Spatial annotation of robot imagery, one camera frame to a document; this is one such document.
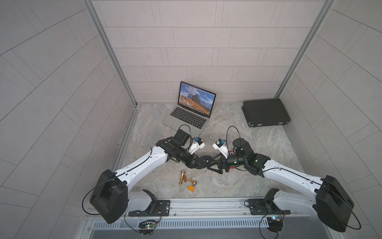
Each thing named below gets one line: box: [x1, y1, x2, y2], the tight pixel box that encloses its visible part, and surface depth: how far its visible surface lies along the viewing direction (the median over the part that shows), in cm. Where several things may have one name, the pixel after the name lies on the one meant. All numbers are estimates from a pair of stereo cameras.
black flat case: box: [241, 98, 291, 128], surface depth 107 cm
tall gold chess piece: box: [178, 169, 187, 187], surface depth 81 cm
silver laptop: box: [161, 81, 217, 137], surface depth 108 cm
